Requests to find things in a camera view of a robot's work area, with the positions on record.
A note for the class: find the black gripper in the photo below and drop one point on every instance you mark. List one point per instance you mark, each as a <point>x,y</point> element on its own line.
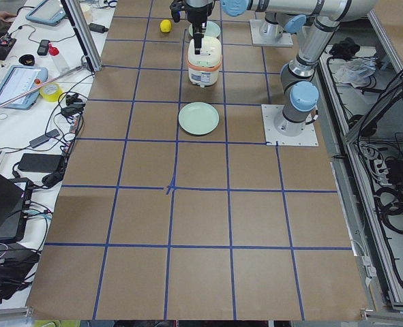
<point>198,18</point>

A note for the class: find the white rice cooker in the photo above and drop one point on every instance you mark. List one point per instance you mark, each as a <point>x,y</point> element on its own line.
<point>203,68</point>

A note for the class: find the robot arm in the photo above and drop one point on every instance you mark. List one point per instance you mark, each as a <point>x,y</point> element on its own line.
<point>290,24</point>
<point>327,17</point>

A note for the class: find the green plate near lemon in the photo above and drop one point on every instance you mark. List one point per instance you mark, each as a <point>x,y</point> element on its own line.
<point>212,30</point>

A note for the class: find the yellow toy lemon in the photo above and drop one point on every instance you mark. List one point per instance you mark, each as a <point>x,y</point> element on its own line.
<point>165,26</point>

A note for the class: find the green plate far side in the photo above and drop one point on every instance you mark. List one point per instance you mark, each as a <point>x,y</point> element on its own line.
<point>198,118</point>

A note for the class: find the black power adapter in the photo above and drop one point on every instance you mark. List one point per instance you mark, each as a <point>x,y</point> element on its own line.
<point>97,28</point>

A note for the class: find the paper cup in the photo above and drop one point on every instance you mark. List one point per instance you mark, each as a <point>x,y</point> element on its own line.
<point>87,12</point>

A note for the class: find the metal rod stand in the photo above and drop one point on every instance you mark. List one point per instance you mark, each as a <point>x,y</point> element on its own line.
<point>82,66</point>

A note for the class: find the red cap squeeze bottle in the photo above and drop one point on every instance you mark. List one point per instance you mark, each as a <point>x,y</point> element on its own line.
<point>58,59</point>

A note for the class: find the black phone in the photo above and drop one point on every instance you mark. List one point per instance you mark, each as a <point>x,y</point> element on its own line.
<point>43,48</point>

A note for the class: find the yellow tape roll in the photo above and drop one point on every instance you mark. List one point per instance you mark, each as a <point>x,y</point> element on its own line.
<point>51,92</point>

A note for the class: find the blue teach pendant tablet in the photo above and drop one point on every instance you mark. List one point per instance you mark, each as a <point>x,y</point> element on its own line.
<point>18,80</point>

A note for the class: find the black laptop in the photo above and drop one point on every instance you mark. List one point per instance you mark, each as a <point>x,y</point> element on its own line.
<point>15,196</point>

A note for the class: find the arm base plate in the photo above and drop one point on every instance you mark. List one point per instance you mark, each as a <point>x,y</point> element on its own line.
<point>267,34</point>
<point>281,132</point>

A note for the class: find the aluminium frame post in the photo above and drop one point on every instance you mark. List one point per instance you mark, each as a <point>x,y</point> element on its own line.
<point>79,24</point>

